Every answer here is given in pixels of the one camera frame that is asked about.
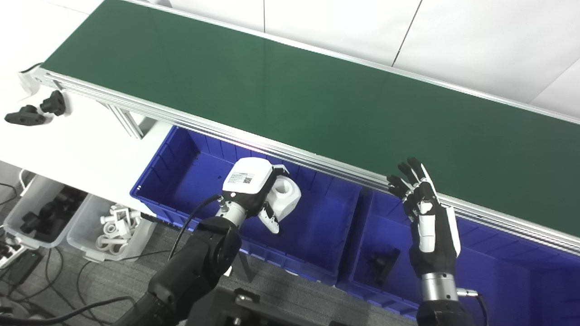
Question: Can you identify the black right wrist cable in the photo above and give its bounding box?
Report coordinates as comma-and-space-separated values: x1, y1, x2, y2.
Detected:
457, 288, 489, 326

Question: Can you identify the green conveyor belt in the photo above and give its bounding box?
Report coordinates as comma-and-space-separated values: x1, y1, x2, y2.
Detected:
18, 0, 580, 256
41, 0, 580, 238

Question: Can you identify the thick black floor cable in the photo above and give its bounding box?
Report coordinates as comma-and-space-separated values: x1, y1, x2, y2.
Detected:
0, 295, 136, 326

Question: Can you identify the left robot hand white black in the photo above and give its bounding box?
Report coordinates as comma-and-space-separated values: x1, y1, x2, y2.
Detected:
220, 157, 290, 235

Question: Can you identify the black robot torso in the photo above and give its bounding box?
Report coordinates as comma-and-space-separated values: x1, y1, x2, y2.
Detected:
186, 288, 345, 326

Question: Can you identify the white conveyor end cap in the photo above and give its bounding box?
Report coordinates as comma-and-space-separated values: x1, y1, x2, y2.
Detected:
18, 63, 44, 96

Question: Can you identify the black flat plastic part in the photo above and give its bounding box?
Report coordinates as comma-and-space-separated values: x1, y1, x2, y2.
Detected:
5, 105, 46, 126

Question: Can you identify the thin black floor cable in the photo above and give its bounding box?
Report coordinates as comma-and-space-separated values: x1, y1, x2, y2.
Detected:
43, 247, 170, 302

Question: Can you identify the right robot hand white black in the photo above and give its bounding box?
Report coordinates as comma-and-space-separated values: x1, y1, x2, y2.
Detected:
387, 157, 461, 278

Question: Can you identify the white hexagonal plastic part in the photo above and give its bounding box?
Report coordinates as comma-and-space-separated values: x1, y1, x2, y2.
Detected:
267, 176, 302, 222

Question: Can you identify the blue plastic bin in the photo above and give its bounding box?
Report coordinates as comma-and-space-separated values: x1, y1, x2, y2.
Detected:
130, 125, 363, 287
335, 189, 580, 326

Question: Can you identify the black power adapter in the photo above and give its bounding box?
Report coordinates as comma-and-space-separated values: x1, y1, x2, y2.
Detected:
8, 250, 42, 287

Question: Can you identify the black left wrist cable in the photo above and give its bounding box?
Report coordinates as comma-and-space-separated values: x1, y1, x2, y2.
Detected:
168, 194, 225, 261

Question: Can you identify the white square plastic part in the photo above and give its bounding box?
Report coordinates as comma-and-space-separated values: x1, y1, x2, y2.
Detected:
113, 206, 141, 234

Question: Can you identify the aluminium conveyor leg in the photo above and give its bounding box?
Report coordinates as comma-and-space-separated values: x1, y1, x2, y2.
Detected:
97, 101, 145, 139

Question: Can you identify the clear plastic storage container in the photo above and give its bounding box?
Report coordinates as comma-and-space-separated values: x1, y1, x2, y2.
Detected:
67, 195, 157, 263
2, 175, 89, 249

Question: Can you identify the white ring plastic part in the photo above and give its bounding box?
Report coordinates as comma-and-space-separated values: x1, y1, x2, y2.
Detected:
95, 235, 130, 255

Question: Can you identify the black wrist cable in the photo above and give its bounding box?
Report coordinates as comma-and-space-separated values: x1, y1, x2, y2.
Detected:
168, 194, 225, 261
457, 288, 489, 326

